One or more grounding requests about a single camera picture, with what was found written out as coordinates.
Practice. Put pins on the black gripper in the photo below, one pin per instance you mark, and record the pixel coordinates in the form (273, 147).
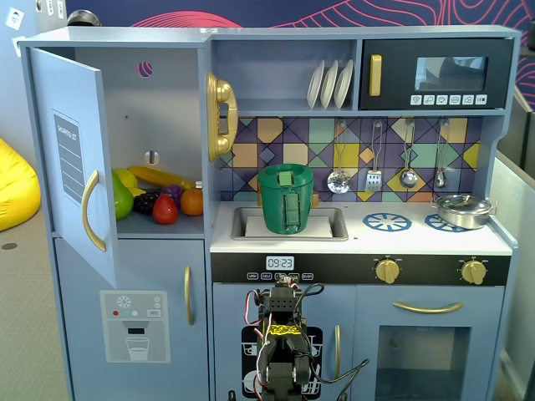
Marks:
(286, 282)

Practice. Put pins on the blue door with list label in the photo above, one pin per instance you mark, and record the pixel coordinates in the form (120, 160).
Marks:
(62, 104)

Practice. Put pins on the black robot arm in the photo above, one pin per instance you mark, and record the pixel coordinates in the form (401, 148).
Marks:
(284, 372)

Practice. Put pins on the blue oven door with window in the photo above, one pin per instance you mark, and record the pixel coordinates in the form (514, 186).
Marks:
(418, 330)

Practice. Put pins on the blue door with dispenser print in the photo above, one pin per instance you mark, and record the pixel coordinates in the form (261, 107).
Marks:
(146, 267)

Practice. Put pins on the grey toy sink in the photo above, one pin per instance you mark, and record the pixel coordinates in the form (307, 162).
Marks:
(334, 225)

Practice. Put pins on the gold toy faucet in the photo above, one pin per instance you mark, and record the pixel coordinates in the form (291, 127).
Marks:
(315, 199)

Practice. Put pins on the gold stove knob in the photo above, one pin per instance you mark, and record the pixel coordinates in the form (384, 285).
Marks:
(473, 272)
(387, 271)

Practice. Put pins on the metal skimmer spoon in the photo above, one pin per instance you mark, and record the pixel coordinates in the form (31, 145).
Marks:
(338, 183)

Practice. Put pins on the orange toy orange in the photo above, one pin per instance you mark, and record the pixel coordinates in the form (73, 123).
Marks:
(192, 202)

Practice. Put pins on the metal slotted spatula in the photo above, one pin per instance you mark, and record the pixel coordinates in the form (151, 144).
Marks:
(373, 181)

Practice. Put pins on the red toy strawberry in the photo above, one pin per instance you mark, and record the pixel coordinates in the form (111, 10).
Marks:
(165, 211)

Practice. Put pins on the purple toy grapes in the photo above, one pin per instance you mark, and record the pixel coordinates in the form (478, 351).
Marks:
(173, 193)

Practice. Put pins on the metal ladle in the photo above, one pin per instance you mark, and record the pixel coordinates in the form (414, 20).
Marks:
(408, 179)

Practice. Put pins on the dark toy blackberry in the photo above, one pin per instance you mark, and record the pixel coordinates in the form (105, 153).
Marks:
(145, 202)

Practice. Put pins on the yellow toy banana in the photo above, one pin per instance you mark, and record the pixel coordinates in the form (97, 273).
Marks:
(159, 176)

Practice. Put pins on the metal serving spoon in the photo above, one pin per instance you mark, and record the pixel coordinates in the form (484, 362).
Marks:
(440, 180)

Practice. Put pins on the green toy pear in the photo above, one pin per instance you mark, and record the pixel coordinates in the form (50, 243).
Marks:
(121, 202)

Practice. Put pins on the steel pot with lid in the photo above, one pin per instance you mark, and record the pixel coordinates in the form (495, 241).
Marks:
(460, 213)

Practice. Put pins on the gold toy telephone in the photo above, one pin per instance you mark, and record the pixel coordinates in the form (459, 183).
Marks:
(221, 108)

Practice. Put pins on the yellow toy lemon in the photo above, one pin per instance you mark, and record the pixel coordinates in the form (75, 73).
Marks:
(127, 177)

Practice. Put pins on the white toy plate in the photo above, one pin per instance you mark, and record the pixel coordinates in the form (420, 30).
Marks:
(314, 85)
(344, 85)
(329, 85)

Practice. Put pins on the grey desk partition panel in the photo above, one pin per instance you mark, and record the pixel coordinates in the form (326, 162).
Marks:
(516, 250)

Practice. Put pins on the yellow bean bag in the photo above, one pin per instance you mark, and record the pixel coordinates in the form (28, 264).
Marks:
(16, 192)

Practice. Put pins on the blue wooden toy kitchen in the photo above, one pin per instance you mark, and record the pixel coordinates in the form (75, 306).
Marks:
(125, 35)

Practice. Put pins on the white wall tag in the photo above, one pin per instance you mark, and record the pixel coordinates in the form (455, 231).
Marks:
(14, 17)

